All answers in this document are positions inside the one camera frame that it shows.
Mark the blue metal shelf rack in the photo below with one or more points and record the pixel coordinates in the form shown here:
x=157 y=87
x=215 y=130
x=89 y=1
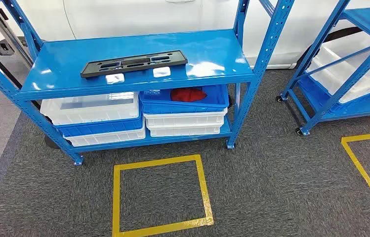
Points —
x=368 y=19
x=204 y=55

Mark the black plastic panel part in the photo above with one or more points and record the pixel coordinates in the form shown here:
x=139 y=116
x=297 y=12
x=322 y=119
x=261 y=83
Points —
x=88 y=70

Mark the yellow tape square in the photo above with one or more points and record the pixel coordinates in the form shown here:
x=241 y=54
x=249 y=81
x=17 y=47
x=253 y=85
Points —
x=116 y=196
x=361 y=166

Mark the grey metal post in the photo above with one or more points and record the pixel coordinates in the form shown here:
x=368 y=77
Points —
x=6 y=31

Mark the white foam block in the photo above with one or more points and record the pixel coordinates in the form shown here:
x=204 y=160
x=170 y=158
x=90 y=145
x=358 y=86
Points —
x=115 y=78
x=162 y=72

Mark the red cloth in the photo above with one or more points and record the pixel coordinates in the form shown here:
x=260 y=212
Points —
x=188 y=95

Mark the clear white plastic bin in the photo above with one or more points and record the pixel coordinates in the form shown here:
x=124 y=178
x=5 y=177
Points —
x=90 y=114
x=335 y=78

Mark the white car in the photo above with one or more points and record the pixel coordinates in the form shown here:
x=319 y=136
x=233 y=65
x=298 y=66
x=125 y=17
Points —
x=139 y=16

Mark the blue plastic bin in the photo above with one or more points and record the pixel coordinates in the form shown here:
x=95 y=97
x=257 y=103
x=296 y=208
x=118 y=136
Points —
x=184 y=107

